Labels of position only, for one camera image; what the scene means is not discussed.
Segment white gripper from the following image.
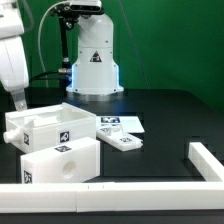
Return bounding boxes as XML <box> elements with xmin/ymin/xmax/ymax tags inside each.
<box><xmin>0</xmin><ymin>36</ymin><xmax>29</xmax><ymax>111</ymax></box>

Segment white cabinet body box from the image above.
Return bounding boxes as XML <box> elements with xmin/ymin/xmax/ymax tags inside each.
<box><xmin>3</xmin><ymin>103</ymin><xmax>96</xmax><ymax>153</ymax></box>

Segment small white cabinet panel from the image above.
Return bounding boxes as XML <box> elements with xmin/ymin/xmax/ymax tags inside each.
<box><xmin>96</xmin><ymin>126</ymin><xmax>143</xmax><ymax>152</ymax></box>

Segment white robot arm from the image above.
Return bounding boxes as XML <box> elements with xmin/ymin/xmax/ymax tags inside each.
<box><xmin>0</xmin><ymin>0</ymin><xmax>123</xmax><ymax>111</ymax></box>

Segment white cabinet block with hole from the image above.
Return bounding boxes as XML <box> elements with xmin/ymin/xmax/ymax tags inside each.
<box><xmin>20</xmin><ymin>137</ymin><xmax>100</xmax><ymax>184</ymax></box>

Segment white marker sheet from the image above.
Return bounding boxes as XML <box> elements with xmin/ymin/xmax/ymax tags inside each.
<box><xmin>96</xmin><ymin>116</ymin><xmax>145</xmax><ymax>133</ymax></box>

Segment white front fence bar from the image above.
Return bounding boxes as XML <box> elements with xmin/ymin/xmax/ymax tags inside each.
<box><xmin>0</xmin><ymin>182</ymin><xmax>224</xmax><ymax>213</ymax></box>

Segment white fence bar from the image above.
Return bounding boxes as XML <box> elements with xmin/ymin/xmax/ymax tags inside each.
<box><xmin>0</xmin><ymin>182</ymin><xmax>224</xmax><ymax>213</ymax></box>
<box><xmin>188</xmin><ymin>142</ymin><xmax>224</xmax><ymax>183</ymax></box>

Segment white right fence bar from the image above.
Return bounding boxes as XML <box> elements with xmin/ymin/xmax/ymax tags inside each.
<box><xmin>188</xmin><ymin>142</ymin><xmax>224</xmax><ymax>183</ymax></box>

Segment black base cables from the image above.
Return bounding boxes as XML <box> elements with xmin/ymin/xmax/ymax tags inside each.
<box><xmin>26</xmin><ymin>70</ymin><xmax>69</xmax><ymax>89</ymax></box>

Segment black camera on stand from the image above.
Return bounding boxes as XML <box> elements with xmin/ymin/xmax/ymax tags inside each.
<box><xmin>50</xmin><ymin>0</ymin><xmax>104</xmax><ymax>88</ymax></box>

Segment grey white cable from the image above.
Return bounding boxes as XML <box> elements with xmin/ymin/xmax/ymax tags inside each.
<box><xmin>37</xmin><ymin>0</ymin><xmax>71</xmax><ymax>88</ymax></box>

